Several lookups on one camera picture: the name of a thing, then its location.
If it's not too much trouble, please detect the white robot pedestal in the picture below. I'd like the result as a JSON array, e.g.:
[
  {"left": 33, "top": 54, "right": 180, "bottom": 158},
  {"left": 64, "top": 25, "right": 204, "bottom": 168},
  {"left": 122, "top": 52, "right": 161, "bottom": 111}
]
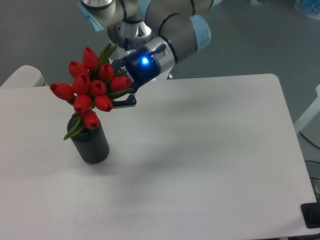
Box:
[{"left": 107, "top": 20, "right": 175, "bottom": 81}]

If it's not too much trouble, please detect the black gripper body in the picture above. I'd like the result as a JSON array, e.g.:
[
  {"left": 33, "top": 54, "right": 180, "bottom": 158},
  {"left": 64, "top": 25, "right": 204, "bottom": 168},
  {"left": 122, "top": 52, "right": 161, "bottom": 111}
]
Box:
[{"left": 111, "top": 47, "right": 162, "bottom": 93}]

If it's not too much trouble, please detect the black ribbed vase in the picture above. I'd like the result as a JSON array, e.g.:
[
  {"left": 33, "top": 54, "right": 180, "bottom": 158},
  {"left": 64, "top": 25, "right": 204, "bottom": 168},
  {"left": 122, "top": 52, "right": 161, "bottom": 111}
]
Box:
[{"left": 71, "top": 121, "right": 110, "bottom": 164}]

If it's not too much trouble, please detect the black device at table edge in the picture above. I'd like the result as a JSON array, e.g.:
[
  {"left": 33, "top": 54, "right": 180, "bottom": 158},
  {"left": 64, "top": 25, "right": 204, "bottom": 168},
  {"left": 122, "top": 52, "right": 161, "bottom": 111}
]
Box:
[{"left": 300, "top": 202, "right": 320, "bottom": 229}]

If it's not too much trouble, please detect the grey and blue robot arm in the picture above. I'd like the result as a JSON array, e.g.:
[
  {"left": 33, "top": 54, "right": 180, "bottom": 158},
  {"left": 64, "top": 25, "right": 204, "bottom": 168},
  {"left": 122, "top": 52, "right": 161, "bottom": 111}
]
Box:
[{"left": 77, "top": 0, "right": 217, "bottom": 91}]

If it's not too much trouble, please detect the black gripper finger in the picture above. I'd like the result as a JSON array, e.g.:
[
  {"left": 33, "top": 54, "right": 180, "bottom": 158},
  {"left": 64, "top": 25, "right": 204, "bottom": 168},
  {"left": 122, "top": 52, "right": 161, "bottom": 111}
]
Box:
[{"left": 112, "top": 93, "right": 137, "bottom": 109}]

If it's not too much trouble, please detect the blue plastic bag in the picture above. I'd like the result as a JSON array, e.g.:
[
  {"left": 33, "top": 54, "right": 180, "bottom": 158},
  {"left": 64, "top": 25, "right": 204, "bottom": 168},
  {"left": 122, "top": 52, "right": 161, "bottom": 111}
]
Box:
[{"left": 294, "top": 0, "right": 320, "bottom": 20}]

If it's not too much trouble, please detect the white side table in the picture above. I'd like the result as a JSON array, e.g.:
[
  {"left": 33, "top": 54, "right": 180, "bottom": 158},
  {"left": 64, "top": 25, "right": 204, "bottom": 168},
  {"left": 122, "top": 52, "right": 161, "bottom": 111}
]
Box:
[{"left": 0, "top": 65, "right": 48, "bottom": 89}]

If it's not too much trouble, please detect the red tulip bouquet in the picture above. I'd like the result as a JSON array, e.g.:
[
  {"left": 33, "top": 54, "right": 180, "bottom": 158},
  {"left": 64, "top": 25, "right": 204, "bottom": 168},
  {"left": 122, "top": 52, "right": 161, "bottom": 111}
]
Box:
[{"left": 49, "top": 44, "right": 133, "bottom": 140}]

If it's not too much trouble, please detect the white frame at right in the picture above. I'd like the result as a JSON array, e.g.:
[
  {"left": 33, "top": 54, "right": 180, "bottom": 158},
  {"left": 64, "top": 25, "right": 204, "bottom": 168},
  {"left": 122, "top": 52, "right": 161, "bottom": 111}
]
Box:
[{"left": 293, "top": 85, "right": 320, "bottom": 135}]

